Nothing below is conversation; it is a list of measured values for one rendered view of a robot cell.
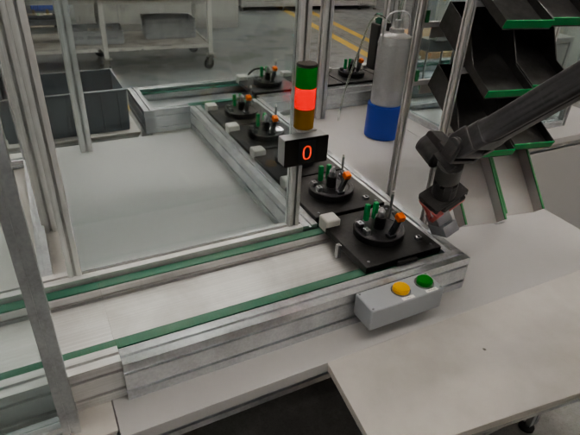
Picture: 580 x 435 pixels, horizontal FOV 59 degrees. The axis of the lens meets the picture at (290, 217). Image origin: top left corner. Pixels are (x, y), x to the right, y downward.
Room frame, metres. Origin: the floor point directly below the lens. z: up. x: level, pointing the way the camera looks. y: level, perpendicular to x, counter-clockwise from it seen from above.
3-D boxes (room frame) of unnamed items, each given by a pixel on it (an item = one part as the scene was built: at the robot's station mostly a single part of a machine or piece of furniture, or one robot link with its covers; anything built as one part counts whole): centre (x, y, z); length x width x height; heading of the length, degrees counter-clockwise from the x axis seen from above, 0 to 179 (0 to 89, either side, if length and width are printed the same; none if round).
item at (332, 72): (2.71, -0.28, 1.01); 0.24 x 0.24 x 0.13; 28
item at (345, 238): (1.17, -0.24, 0.96); 0.24 x 0.24 x 0.02; 28
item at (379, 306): (0.94, -0.27, 0.93); 0.21 x 0.07 x 0.06; 118
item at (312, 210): (1.40, -0.12, 1.01); 0.24 x 0.24 x 0.13; 28
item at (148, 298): (1.05, 0.03, 0.91); 0.84 x 0.28 x 0.10; 118
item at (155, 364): (0.91, -0.07, 0.91); 0.89 x 0.06 x 0.11; 118
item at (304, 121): (1.19, -0.02, 1.28); 0.05 x 0.05 x 0.05
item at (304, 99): (1.19, -0.02, 1.33); 0.05 x 0.05 x 0.05
